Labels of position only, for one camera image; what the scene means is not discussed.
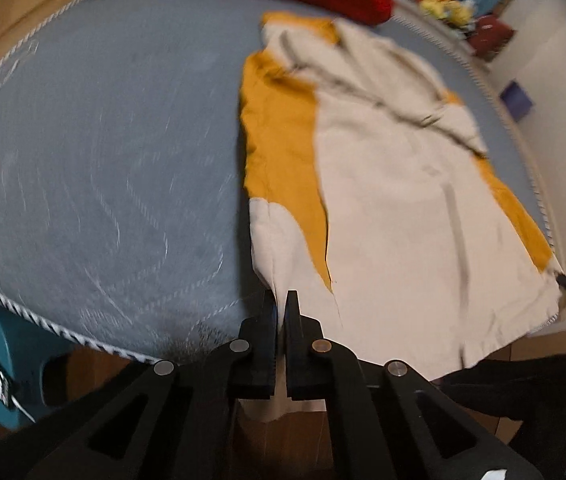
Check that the teal device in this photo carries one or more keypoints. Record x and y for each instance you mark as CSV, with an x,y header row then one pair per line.
x,y
8,350

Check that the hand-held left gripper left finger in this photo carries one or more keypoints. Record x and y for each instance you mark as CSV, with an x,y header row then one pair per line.
x,y
255,350

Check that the dark red cushion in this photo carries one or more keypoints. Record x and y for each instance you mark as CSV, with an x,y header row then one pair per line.
x,y
493,37

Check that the grey quilted mattress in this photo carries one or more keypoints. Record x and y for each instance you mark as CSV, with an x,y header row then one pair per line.
x,y
88,160

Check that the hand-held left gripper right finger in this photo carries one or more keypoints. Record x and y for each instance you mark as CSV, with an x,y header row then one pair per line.
x,y
303,350

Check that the purple box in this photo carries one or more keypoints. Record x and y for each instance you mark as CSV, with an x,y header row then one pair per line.
x,y
517,100

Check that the wooden bed frame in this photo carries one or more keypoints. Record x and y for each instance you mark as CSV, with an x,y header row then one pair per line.
x,y
13,25

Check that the beige and yellow hooded jacket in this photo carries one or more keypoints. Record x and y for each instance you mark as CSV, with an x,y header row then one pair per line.
x,y
388,200

